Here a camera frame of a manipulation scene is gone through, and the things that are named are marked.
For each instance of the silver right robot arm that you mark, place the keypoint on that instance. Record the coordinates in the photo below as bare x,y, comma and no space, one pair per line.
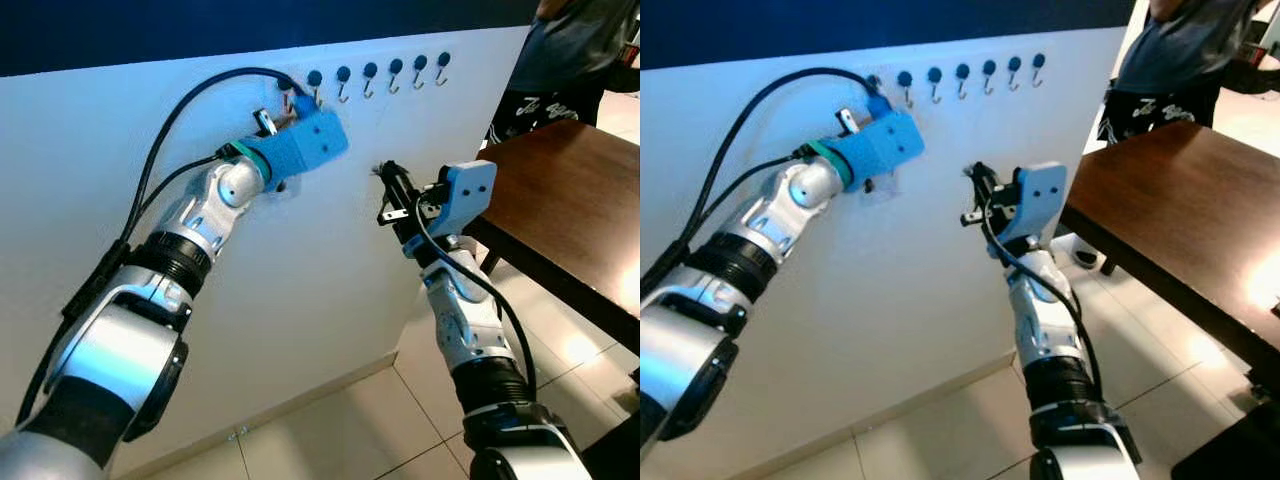
1045,320
470,320

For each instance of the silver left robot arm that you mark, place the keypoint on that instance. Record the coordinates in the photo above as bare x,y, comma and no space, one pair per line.
680,350
120,340

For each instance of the black table leg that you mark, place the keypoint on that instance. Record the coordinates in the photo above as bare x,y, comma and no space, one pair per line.
1108,265
490,262

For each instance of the dark brown wooden table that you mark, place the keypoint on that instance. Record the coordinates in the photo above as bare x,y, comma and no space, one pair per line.
570,200
1180,210

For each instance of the person in grey shirt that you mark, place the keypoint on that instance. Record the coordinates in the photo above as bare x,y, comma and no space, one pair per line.
570,50
1180,50

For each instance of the black furniture piece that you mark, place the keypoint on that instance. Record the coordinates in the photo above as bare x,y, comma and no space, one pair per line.
1240,450
615,450

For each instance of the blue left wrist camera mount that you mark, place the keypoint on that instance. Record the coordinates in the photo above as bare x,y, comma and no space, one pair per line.
305,145
880,150

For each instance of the blue-based wall hook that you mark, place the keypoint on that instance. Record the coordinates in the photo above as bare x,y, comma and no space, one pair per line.
989,68
1013,64
343,74
904,77
443,59
370,70
933,74
961,71
314,78
1038,60
288,82
395,66
419,63

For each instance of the pale blue right wrist camera mount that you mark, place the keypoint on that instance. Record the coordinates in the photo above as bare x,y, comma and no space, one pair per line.
1040,195
468,190

